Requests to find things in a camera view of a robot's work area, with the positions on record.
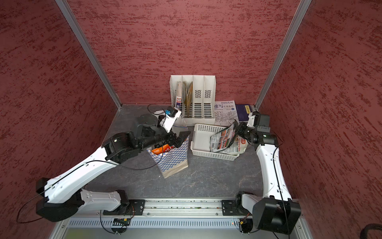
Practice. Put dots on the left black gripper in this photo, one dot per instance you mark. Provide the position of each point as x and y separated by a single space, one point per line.
170 140

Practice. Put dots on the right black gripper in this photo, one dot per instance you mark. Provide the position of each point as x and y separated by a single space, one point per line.
239 129

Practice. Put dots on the white green condiment packet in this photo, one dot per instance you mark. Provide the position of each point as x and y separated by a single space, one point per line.
238 147

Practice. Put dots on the white blue checkered paper bag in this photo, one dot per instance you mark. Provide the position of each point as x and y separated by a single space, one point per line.
172 162

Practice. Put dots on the white plastic basket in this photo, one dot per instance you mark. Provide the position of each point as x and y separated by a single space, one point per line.
200 145

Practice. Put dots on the orange condiment packet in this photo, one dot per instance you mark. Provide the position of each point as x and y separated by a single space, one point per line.
163 149

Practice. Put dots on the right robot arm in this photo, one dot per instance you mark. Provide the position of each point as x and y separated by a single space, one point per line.
267 149

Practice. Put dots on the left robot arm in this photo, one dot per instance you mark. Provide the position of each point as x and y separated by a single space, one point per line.
64 195

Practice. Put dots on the dark blue book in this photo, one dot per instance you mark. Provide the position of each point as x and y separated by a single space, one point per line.
243 111

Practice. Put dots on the white illustrated book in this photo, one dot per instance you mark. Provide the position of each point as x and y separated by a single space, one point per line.
225 113

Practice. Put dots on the book in organizer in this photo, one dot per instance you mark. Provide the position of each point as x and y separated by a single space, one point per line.
179 96

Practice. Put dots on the brown folder in organizer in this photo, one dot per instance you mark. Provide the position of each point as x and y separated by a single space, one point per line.
187 98

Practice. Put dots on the white file organizer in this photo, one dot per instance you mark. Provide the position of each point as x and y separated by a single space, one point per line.
204 87

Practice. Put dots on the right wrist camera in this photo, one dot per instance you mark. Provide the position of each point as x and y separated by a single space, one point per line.
258 119

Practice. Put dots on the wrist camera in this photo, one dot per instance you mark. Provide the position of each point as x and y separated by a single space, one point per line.
167 120
258 119

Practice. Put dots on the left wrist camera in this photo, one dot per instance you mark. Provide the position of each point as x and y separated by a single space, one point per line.
167 120

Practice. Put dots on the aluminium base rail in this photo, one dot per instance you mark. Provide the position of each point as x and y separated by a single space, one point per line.
211 207

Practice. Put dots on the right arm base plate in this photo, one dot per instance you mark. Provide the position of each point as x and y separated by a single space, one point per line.
233 208

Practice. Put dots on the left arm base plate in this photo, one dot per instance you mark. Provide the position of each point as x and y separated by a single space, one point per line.
134 207

